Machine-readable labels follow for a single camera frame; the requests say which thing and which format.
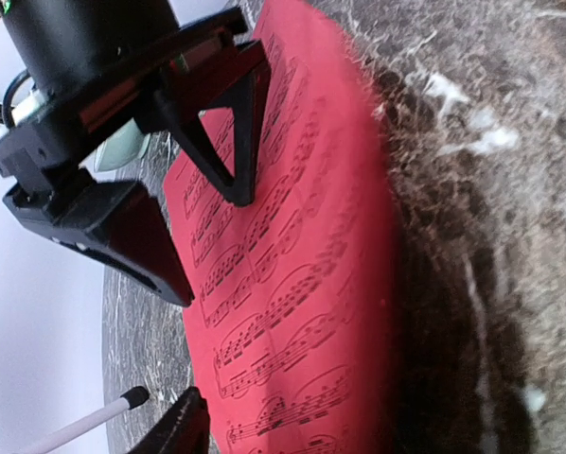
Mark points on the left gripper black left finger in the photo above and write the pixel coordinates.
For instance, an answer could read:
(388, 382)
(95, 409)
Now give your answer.
(183, 429)

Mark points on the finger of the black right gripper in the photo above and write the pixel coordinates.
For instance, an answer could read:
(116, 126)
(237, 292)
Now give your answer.
(120, 224)

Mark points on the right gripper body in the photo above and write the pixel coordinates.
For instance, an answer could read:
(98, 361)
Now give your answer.
(95, 69)

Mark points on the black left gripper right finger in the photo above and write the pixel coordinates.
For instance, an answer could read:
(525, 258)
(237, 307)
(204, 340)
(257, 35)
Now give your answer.
(215, 113)

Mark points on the white perforated music stand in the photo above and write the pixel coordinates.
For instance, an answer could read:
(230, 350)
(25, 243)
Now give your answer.
(131, 399)

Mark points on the red sheet music paper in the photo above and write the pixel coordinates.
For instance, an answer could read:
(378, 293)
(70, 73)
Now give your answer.
(291, 330)

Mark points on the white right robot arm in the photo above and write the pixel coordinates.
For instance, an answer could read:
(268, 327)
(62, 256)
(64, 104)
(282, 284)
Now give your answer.
(99, 65)

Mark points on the pale green ceramic bowl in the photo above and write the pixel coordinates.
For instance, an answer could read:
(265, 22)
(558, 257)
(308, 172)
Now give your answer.
(127, 144)

